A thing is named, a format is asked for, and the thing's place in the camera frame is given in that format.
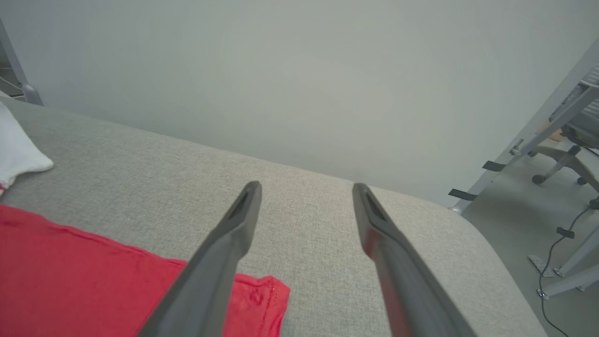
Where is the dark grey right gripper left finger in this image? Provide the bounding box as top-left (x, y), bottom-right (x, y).
top-left (138, 181), bottom-right (262, 337)

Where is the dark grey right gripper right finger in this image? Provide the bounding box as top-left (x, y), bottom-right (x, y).
top-left (353, 183), bottom-right (478, 337)

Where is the red garment with white stripes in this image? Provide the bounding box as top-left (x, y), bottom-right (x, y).
top-left (0, 204), bottom-right (291, 337)

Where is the white cloth garment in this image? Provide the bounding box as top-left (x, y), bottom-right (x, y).
top-left (0, 101), bottom-right (54, 192)

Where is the grey fabric sofa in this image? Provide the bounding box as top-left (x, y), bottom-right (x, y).
top-left (0, 96), bottom-right (548, 337)

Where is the grey office chair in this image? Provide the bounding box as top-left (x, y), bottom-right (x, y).
top-left (531, 66), bottom-right (599, 211)

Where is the white partition screen panel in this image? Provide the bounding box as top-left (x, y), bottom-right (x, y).
top-left (0, 0), bottom-right (599, 209)

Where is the thin black floor cable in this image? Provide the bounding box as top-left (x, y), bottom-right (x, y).
top-left (538, 206), bottom-right (594, 337)

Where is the grey partition post with tape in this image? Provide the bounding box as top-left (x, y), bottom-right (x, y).
top-left (449, 40), bottom-right (599, 215)

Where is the grey metal table frame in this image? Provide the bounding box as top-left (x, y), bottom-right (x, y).
top-left (510, 82), bottom-right (599, 300)

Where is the plain grey partition post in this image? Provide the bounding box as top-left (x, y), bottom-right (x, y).
top-left (0, 19), bottom-right (44, 106)

